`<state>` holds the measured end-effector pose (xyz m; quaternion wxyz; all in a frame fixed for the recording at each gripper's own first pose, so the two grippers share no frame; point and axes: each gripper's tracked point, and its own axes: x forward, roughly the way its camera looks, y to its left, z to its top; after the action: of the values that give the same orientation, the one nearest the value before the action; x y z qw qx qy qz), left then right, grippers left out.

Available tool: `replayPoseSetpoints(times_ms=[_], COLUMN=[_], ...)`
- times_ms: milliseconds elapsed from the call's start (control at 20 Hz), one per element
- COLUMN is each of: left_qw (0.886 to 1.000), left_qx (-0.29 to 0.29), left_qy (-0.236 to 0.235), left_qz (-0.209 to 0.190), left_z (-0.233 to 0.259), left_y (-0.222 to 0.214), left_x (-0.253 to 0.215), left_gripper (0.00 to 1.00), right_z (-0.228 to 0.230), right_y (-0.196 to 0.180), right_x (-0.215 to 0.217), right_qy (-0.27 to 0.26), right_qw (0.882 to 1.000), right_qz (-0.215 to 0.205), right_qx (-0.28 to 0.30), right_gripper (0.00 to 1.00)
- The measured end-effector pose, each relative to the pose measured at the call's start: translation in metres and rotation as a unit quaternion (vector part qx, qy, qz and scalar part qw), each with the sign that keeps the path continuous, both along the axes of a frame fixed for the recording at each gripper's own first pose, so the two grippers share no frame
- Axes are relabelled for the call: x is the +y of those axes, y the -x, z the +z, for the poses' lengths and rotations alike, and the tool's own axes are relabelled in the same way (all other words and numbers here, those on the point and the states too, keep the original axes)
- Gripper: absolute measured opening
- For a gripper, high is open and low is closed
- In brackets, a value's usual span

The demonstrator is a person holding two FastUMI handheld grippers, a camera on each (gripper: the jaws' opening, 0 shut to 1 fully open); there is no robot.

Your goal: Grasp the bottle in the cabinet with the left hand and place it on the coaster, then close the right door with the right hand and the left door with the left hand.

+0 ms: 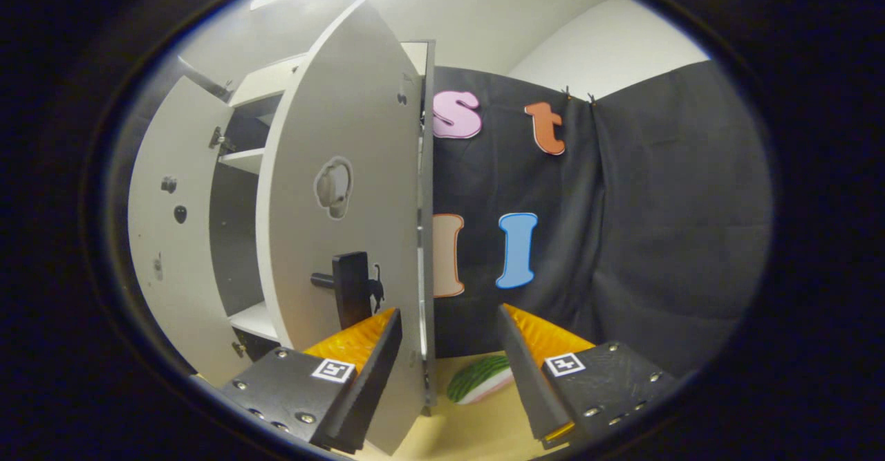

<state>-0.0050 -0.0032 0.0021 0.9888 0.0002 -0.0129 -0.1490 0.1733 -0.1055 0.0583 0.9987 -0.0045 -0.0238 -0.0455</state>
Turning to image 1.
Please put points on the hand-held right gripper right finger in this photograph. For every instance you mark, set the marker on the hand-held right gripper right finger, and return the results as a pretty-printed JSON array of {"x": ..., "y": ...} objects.
[{"x": 529, "y": 385}]

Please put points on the white cabinet door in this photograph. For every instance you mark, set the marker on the white cabinet door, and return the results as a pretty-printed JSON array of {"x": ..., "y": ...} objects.
[
  {"x": 332, "y": 115},
  {"x": 187, "y": 274}
]

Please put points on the green striped watermelon toy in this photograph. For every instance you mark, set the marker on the green striped watermelon toy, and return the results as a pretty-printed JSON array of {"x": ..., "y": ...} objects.
[{"x": 477, "y": 378}]

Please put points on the black backdrop cloth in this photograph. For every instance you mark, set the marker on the black backdrop cloth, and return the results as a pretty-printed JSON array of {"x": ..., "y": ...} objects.
[{"x": 657, "y": 226}]

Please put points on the white cabinet shelf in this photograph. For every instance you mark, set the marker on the white cabinet shelf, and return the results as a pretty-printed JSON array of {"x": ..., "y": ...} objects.
[
  {"x": 243, "y": 160},
  {"x": 254, "y": 321}
]

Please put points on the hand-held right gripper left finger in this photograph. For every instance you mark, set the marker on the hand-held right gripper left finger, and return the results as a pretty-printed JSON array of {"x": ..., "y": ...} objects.
[{"x": 370, "y": 385}]

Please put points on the white and grey cabinet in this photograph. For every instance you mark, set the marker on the white and grey cabinet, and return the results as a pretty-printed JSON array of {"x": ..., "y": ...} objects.
[{"x": 427, "y": 240}]

